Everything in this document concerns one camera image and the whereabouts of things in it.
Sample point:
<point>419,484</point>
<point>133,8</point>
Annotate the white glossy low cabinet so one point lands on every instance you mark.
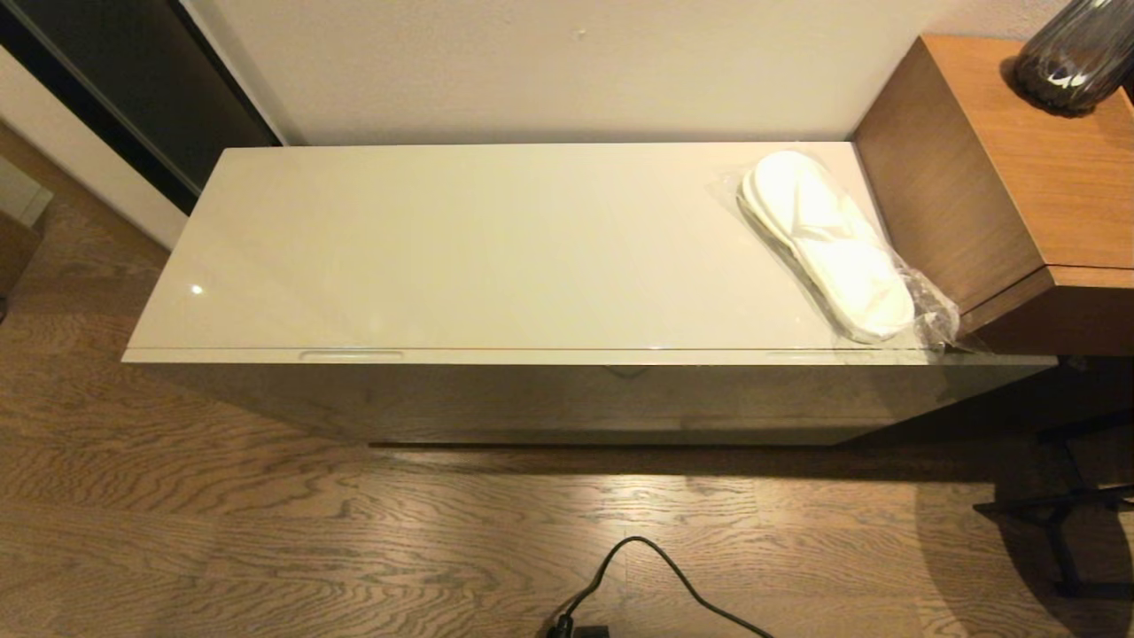
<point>487,248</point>

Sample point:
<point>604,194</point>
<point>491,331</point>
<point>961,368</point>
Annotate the brown wooden side cabinet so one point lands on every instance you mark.
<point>1045,177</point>

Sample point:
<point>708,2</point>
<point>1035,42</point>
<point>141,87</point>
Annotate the white door frame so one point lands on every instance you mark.
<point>97,168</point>

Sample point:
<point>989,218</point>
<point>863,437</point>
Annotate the black metal stand legs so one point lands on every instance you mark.
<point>1059,523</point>

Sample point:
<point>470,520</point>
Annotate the black sliding door panel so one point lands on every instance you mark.
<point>133,80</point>

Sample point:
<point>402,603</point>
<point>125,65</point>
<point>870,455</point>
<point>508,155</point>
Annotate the black power adapter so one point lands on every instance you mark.
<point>589,632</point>

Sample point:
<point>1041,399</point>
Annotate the dark ribbed glass vase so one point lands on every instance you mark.
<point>1076,62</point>

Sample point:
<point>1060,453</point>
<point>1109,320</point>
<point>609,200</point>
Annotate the white slippers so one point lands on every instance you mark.
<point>833,248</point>

